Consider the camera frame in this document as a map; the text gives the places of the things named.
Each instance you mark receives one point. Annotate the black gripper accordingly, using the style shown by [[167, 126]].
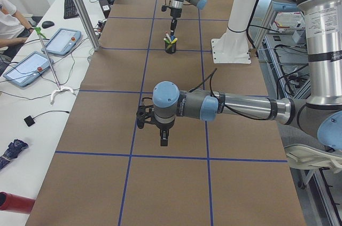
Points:
[[175, 13], [164, 126]]

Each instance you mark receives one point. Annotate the black mesh pen cup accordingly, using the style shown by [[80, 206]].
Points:
[[170, 48]]

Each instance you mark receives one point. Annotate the brown paper table cover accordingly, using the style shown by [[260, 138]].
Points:
[[106, 171]]

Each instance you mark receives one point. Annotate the black keyboard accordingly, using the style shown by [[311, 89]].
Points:
[[70, 10]]

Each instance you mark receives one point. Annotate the far teach pendant tablet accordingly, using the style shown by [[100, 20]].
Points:
[[62, 41]]

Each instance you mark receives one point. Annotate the teach pendant tablet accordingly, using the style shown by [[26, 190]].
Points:
[[62, 41], [28, 70]]

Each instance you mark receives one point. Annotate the black computer mouse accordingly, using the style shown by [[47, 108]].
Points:
[[47, 24]]

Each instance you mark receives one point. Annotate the small black square device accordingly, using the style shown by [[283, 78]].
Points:
[[29, 121]]

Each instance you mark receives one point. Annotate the near teach pendant tablet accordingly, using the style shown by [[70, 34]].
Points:
[[28, 70]]

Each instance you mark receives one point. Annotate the person in white shirt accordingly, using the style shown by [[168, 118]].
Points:
[[15, 29]]

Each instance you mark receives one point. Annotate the red cylinder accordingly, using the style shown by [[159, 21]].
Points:
[[17, 204]]

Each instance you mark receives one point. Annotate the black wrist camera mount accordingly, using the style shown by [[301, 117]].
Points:
[[145, 115], [165, 7]]

